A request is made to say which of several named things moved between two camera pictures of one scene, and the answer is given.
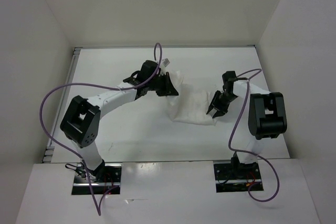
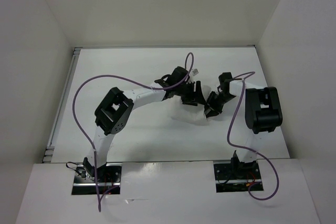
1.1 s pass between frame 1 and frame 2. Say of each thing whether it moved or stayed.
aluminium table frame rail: stayed
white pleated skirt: stayed
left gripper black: moved
